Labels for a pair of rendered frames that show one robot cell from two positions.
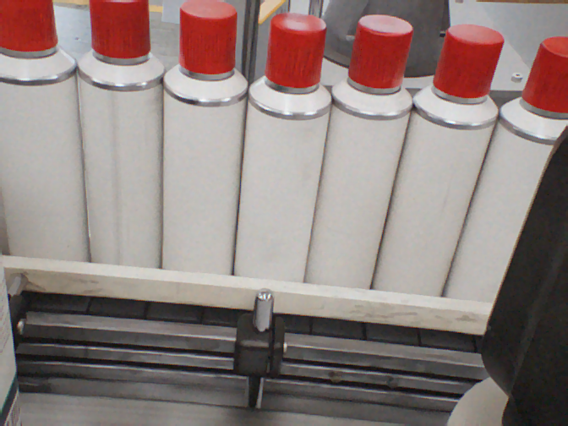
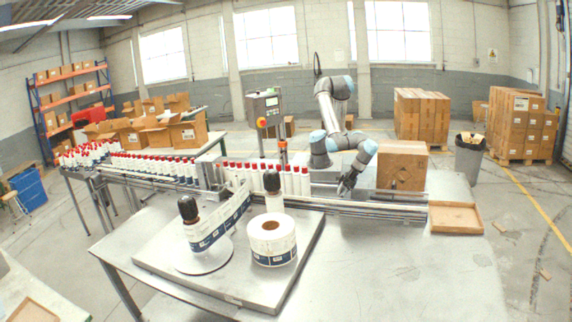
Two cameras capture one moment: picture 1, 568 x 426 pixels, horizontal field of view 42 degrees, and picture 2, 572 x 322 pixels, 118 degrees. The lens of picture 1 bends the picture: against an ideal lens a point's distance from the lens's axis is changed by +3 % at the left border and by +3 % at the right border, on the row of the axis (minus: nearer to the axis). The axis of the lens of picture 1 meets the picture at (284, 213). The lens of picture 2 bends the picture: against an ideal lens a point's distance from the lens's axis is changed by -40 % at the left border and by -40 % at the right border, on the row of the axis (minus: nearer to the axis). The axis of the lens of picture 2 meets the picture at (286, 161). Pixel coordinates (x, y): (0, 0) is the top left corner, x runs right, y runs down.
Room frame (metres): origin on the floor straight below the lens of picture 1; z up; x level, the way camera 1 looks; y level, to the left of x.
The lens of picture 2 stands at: (-0.92, -0.69, 1.70)
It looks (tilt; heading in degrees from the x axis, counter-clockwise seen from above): 22 degrees down; 26
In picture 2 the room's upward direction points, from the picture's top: 6 degrees counter-clockwise
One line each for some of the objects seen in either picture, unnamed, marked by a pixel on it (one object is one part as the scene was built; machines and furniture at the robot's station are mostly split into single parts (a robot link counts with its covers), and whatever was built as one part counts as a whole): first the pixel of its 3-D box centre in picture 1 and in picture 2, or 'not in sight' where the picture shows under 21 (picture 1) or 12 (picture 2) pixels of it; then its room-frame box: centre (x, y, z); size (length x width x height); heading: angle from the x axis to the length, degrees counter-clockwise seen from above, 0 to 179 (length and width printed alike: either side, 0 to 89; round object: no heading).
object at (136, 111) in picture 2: not in sight; (133, 108); (2.84, 4.73, 0.97); 0.51 x 0.36 x 0.37; 13
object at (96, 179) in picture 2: not in sight; (99, 191); (0.21, 1.93, 0.71); 0.15 x 0.12 x 0.34; 2
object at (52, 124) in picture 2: not in sight; (75, 107); (2.57, 7.47, 1.26); 2.78 x 0.61 x 2.51; 10
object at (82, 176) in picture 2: not in sight; (102, 197); (0.41, 2.35, 0.46); 0.73 x 0.62 x 0.93; 92
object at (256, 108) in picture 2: not in sight; (263, 110); (0.49, 0.10, 1.38); 0.17 x 0.10 x 0.19; 147
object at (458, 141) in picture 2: not in sight; (469, 153); (2.66, -1.55, 0.43); 0.44 x 0.43 x 0.39; 10
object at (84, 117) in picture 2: not in sight; (92, 135); (2.08, 5.60, 0.61); 0.70 x 0.60 x 1.22; 111
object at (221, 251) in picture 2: not in sight; (201, 252); (-0.20, 0.14, 0.89); 0.31 x 0.31 x 0.01
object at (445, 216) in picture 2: not in sight; (455, 216); (0.45, -1.00, 0.85); 0.30 x 0.26 x 0.04; 92
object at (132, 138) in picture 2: not in sight; (135, 133); (1.20, 2.46, 0.97); 0.45 x 0.38 x 0.37; 13
